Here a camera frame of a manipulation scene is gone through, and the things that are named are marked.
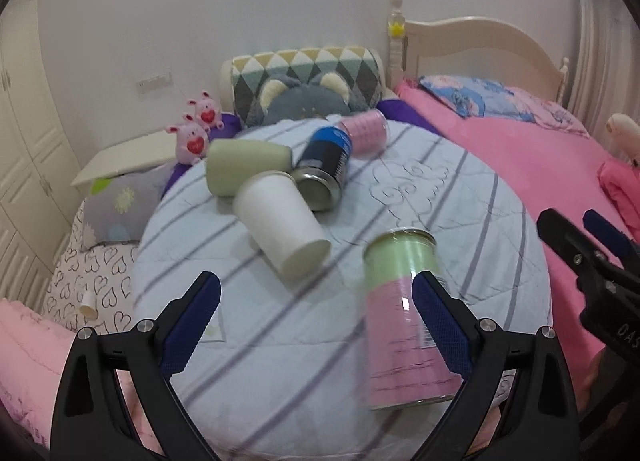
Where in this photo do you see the pink and green can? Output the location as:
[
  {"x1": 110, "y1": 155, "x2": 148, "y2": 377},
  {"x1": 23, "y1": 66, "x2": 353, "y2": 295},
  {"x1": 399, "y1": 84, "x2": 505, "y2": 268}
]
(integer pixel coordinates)
[{"x1": 362, "y1": 228, "x2": 461, "y2": 410}]

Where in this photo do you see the small paper cup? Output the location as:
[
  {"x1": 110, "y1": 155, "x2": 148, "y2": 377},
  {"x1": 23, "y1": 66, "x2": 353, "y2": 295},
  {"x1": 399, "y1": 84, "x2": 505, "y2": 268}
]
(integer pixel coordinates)
[{"x1": 78, "y1": 289, "x2": 99, "y2": 320}]

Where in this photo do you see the pink ribbed cup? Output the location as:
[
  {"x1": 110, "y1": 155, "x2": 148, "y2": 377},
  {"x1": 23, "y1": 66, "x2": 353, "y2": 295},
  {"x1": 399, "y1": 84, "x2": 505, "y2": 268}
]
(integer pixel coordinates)
[{"x1": 336, "y1": 109, "x2": 388, "y2": 158}]

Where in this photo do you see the white paper cup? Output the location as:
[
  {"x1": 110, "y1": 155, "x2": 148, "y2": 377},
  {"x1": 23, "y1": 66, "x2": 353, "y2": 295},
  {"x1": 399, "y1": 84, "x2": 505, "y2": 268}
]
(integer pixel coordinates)
[{"x1": 233, "y1": 170, "x2": 331, "y2": 280}]

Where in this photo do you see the pale green cup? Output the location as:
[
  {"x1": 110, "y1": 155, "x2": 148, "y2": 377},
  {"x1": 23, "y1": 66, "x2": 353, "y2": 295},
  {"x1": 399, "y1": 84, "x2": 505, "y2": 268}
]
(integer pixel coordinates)
[{"x1": 205, "y1": 139, "x2": 293, "y2": 198}]

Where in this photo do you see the pink quilt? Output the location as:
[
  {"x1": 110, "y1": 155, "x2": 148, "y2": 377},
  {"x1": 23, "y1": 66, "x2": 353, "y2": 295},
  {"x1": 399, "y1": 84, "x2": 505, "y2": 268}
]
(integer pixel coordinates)
[{"x1": 0, "y1": 297, "x2": 166, "y2": 457}]

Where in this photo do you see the pink bed blanket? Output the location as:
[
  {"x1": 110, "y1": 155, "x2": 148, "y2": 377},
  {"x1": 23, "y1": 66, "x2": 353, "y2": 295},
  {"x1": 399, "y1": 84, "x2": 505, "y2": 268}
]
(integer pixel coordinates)
[{"x1": 394, "y1": 79, "x2": 640, "y2": 342}]

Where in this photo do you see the cream plush toy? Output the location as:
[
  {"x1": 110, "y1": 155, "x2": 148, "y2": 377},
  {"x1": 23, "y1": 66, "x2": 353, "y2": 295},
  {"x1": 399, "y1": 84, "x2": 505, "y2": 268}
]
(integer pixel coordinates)
[{"x1": 605, "y1": 113, "x2": 640, "y2": 168}]

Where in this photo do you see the heart pattern bed sheet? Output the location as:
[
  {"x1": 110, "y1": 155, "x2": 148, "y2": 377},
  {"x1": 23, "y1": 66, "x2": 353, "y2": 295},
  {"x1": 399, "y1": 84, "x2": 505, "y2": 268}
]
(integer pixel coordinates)
[{"x1": 41, "y1": 208, "x2": 138, "y2": 334}]

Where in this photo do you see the pink cartoon pillow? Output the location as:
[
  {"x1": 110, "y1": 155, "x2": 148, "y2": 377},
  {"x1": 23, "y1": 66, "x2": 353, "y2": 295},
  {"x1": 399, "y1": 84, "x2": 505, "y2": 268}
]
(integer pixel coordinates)
[{"x1": 506, "y1": 87, "x2": 589, "y2": 137}]

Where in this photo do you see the cream curtain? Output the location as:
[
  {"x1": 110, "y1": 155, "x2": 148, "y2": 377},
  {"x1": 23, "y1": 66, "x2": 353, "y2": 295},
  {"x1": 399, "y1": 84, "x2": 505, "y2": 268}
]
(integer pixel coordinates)
[{"x1": 570, "y1": 0, "x2": 639, "y2": 134}]

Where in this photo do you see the striped white round cushion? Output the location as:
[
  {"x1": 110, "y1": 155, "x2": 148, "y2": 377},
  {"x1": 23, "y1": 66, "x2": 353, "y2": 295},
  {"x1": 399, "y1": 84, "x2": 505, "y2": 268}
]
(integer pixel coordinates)
[{"x1": 131, "y1": 122, "x2": 552, "y2": 460}]

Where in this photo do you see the blue cartoon pillow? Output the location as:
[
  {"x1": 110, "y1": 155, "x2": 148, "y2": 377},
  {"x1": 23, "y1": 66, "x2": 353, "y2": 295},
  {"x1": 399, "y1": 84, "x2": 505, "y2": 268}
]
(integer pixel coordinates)
[{"x1": 418, "y1": 75, "x2": 515, "y2": 118}]

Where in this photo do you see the grey flower pillow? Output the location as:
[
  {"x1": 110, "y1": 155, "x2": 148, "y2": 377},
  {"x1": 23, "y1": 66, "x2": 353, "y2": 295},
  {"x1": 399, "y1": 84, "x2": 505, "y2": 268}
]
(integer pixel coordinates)
[{"x1": 82, "y1": 165, "x2": 172, "y2": 250}]

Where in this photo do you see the cream wardrobe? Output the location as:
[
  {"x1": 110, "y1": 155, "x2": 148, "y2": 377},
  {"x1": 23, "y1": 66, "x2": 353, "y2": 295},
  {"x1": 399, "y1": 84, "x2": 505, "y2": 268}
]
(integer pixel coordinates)
[{"x1": 1, "y1": 0, "x2": 81, "y2": 311}]

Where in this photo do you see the cream wooden headboard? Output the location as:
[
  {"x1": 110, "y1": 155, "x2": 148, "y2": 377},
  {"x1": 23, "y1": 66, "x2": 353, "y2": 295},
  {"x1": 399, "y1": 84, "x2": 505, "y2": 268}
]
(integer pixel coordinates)
[{"x1": 386, "y1": 0, "x2": 570, "y2": 103}]

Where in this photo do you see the black and blue can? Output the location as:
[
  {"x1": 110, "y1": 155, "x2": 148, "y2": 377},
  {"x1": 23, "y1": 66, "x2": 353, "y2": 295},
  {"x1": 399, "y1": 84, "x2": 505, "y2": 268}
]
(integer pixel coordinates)
[{"x1": 291, "y1": 126, "x2": 352, "y2": 212}]

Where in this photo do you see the pink rabbit plush front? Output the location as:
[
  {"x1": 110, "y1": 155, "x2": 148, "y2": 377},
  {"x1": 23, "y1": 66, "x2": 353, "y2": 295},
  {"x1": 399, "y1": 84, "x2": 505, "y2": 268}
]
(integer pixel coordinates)
[{"x1": 165, "y1": 113, "x2": 209, "y2": 165}]

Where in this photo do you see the pink rabbit plush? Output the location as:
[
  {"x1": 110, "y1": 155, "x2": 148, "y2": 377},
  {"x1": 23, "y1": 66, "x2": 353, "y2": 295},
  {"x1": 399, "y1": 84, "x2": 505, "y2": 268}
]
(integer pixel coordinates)
[
  {"x1": 165, "y1": 113, "x2": 209, "y2": 165},
  {"x1": 188, "y1": 90, "x2": 224, "y2": 132}
]

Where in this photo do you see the triangle pattern headboard cushion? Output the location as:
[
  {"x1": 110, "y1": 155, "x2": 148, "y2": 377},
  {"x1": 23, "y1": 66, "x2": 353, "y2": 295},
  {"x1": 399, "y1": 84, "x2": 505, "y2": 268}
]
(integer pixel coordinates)
[{"x1": 219, "y1": 46, "x2": 385, "y2": 122}]

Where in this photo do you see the pink rabbit plush back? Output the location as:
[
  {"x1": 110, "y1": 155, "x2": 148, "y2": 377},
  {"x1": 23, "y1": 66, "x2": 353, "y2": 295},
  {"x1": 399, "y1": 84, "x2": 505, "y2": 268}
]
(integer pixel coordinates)
[{"x1": 188, "y1": 90, "x2": 224, "y2": 132}]

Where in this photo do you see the grey plush cat pillow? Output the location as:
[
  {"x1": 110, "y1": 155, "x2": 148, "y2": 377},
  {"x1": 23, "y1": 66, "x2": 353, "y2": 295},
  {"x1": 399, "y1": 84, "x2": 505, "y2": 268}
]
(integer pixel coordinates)
[{"x1": 246, "y1": 71, "x2": 356, "y2": 126}]

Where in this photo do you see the white wall socket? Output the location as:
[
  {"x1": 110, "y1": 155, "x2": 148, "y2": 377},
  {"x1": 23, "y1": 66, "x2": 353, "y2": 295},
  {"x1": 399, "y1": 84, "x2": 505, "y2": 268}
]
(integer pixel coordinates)
[{"x1": 136, "y1": 72, "x2": 172, "y2": 95}]

